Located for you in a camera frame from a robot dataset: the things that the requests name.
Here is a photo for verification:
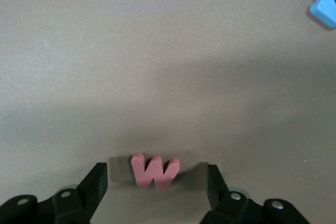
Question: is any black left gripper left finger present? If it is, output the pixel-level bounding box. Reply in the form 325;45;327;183
0;163;109;224

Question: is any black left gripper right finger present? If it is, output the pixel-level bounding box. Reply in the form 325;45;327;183
202;164;312;224

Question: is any pink foam letter w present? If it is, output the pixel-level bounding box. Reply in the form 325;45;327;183
130;152;181;191

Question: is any blue lowercase foam letter m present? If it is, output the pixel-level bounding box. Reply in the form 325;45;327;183
309;0;336;29

